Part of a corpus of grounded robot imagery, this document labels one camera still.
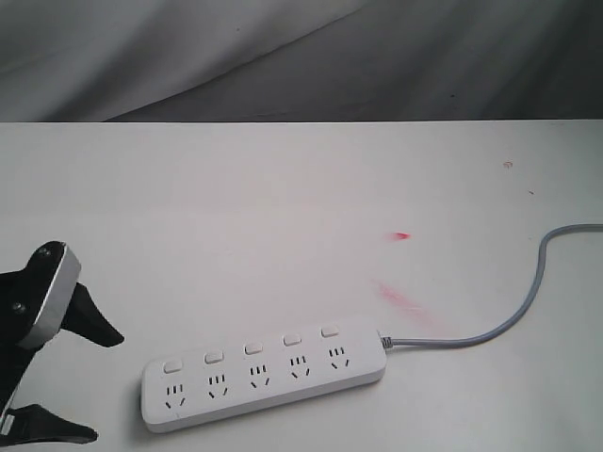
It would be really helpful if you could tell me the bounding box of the grey power cable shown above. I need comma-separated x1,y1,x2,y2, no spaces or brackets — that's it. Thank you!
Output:
379,223,603,351

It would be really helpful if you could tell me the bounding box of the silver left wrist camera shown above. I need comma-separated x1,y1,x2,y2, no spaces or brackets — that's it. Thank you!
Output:
18,242,81,349

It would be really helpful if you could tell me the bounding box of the white five-outlet power strip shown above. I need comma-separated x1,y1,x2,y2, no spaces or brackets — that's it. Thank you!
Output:
140,317,386,433

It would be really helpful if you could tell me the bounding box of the grey backdrop cloth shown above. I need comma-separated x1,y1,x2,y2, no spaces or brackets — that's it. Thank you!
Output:
1,1,602,122

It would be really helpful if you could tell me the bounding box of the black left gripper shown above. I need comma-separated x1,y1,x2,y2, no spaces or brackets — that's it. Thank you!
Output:
1,270,124,447

